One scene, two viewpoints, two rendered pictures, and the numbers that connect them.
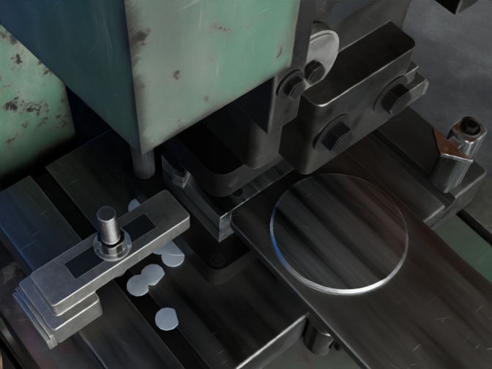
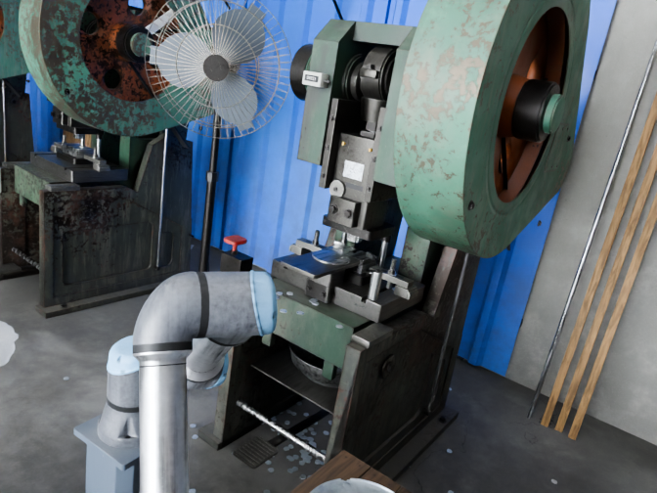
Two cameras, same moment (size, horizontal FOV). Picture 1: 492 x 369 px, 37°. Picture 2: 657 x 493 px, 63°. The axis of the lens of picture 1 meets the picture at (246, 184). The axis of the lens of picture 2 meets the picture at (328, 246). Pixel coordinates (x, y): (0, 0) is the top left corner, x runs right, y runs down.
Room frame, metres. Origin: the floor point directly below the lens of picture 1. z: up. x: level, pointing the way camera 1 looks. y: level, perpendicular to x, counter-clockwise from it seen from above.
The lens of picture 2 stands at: (-0.01, -1.67, 1.33)
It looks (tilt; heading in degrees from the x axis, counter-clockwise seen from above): 17 degrees down; 78
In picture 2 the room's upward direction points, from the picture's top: 10 degrees clockwise
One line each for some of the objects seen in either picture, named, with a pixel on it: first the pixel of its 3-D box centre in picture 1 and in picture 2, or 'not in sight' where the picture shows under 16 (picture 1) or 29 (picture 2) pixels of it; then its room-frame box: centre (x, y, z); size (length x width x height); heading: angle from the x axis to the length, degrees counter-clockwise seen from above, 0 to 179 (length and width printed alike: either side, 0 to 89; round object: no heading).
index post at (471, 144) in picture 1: (457, 153); (374, 284); (0.46, -0.21, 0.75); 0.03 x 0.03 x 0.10; 44
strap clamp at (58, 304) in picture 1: (104, 249); (313, 243); (0.31, 0.12, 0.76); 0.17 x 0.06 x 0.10; 134
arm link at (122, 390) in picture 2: not in sight; (137, 368); (-0.17, -0.53, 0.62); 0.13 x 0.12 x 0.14; 15
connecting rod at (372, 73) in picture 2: not in sight; (379, 105); (0.43, 0.00, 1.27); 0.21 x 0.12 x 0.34; 44
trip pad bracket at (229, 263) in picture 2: not in sight; (235, 278); (0.05, 0.06, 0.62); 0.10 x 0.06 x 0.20; 134
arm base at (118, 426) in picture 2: not in sight; (132, 410); (-0.18, -0.54, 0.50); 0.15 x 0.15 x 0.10
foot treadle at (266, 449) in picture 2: not in sight; (300, 425); (0.33, -0.09, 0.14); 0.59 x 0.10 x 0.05; 44
